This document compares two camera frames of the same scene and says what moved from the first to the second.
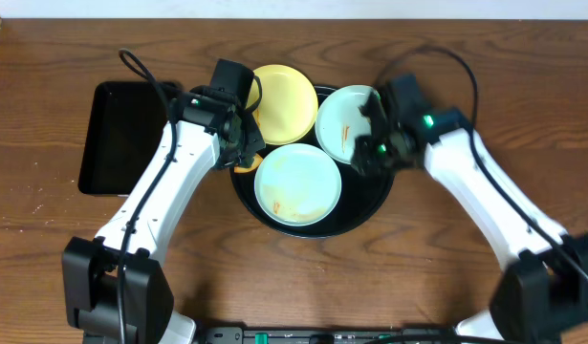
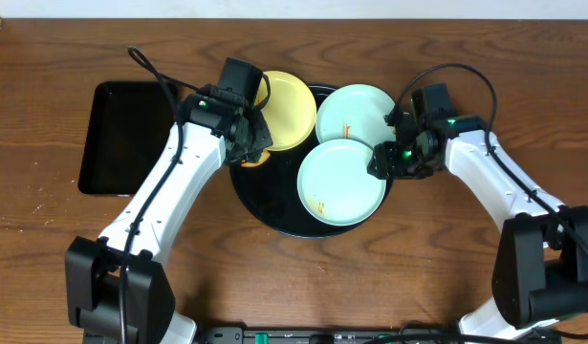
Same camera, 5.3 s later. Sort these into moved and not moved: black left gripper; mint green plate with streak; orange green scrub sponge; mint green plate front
Moved: mint green plate front
Not moved: mint green plate with streak; black left gripper; orange green scrub sponge
